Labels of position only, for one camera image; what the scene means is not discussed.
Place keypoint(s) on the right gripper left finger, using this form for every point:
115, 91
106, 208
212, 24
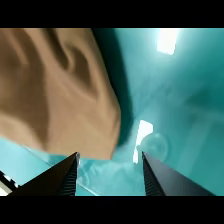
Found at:
60, 178

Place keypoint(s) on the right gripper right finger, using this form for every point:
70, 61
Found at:
165, 181

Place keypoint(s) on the tan garment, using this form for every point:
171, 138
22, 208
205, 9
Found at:
56, 90

